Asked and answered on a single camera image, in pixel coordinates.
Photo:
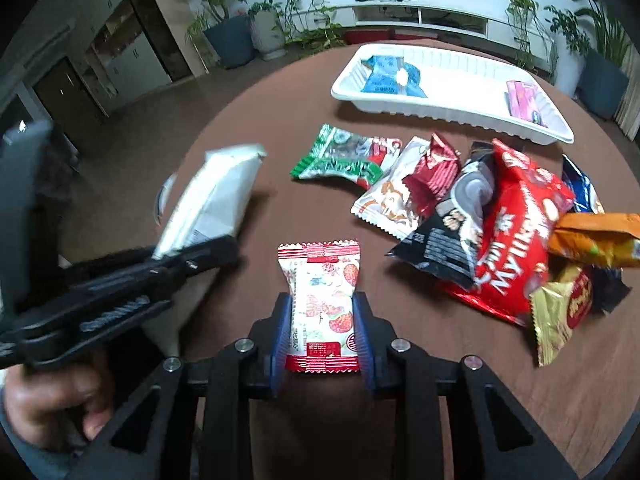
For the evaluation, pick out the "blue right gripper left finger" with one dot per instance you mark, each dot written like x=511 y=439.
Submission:
x=282 y=312

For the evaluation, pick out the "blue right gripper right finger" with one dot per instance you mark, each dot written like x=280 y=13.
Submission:
x=363 y=337

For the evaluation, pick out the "white red strawberry snack packet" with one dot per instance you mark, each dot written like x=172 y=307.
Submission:
x=322 y=278

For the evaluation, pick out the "black cookie snack bag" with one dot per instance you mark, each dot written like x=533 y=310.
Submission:
x=447 y=243

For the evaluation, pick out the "white orange snack packet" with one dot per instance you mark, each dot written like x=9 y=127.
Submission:
x=387 y=204

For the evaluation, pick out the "white silver snack bag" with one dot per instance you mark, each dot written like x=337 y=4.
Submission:
x=212 y=205

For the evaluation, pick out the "dark red foil snack packet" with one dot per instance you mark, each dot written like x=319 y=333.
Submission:
x=433 y=177

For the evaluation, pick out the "green white red snack packet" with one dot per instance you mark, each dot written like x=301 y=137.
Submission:
x=338 y=153

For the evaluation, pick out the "large red snack bag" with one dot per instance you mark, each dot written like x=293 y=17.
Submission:
x=513 y=259

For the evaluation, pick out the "gold red snack packet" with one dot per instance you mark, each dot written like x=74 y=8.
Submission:
x=558 y=307

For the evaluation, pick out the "blue snack bag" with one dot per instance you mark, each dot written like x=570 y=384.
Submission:
x=609 y=289

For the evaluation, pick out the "light blue snack packet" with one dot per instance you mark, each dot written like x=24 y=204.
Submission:
x=392 y=75

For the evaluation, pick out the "orange snack bag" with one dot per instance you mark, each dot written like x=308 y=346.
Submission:
x=603 y=240

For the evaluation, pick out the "pink snack packet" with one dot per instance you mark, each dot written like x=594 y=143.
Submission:
x=521 y=98

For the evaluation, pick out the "left hand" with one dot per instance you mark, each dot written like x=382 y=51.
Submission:
x=36 y=403

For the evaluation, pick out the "white plastic tray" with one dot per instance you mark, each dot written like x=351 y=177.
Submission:
x=460 y=87

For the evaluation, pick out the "red storage box left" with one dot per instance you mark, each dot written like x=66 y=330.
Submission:
x=365 y=36

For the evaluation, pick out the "beige glass display cabinet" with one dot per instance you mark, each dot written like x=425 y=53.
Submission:
x=126 y=49

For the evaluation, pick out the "plant in white pot left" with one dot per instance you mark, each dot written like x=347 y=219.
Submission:
x=266 y=30

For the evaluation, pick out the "plant in white pot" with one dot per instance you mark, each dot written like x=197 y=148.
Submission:
x=548 y=39
x=266 y=30

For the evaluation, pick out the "plant in blue pot left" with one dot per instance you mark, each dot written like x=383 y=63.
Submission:
x=228 y=35

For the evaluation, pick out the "plant in blue pot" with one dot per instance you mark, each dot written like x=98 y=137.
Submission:
x=228 y=35
x=594 y=32

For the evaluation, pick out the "trailing green floor plant left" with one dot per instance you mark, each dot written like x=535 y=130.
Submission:
x=310 y=25

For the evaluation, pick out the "white TV console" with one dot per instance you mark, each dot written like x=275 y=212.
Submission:
x=413 y=19

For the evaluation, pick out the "beige curtain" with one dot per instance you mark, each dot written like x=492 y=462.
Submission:
x=627 y=114

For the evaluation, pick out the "plant in blue pot right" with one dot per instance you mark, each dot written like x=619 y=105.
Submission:
x=594 y=32

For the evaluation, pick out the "plant in white pot right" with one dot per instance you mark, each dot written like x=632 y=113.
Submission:
x=548 y=39

